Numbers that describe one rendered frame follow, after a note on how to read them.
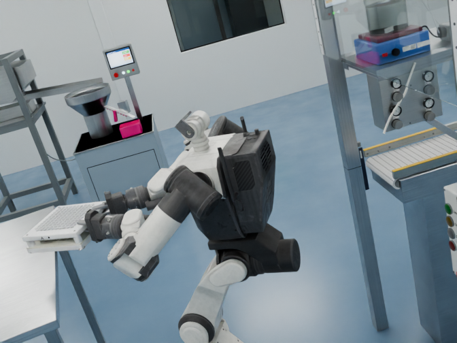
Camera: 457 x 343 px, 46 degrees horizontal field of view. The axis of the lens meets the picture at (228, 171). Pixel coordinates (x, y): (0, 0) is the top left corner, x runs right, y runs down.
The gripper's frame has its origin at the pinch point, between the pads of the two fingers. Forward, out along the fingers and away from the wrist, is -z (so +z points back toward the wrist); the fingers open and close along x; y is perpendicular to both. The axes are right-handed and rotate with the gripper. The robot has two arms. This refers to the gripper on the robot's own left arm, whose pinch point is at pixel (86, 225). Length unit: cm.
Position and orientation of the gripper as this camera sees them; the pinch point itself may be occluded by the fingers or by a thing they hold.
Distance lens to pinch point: 205.3
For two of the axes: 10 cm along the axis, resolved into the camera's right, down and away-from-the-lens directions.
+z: 8.9, -0.3, -4.6
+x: 2.2, 9.0, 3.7
